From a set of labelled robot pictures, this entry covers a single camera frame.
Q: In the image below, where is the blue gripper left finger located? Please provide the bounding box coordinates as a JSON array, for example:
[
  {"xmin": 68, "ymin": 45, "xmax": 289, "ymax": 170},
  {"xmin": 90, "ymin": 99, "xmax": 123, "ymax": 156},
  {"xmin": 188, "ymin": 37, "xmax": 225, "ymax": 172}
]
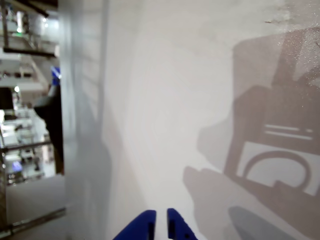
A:
[{"xmin": 112, "ymin": 209, "xmax": 157, "ymax": 240}]

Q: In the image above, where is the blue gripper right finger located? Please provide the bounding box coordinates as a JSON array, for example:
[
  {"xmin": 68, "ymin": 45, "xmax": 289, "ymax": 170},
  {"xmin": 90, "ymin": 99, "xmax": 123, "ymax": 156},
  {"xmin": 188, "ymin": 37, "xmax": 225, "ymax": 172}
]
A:
[{"xmin": 166, "ymin": 207, "xmax": 199, "ymax": 240}]

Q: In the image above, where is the black blue background object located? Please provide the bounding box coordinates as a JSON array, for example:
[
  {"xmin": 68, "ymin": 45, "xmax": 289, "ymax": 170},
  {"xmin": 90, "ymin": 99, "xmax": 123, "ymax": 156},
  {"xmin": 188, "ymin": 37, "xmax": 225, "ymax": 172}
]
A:
[{"xmin": 33, "ymin": 65, "xmax": 65, "ymax": 176}]

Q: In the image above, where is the dark metal shelf frame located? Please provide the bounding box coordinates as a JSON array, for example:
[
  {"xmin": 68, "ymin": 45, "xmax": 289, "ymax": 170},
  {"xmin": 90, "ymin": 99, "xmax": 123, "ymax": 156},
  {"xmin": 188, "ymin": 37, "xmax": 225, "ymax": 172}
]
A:
[{"xmin": 0, "ymin": 0, "xmax": 60, "ymax": 57}]

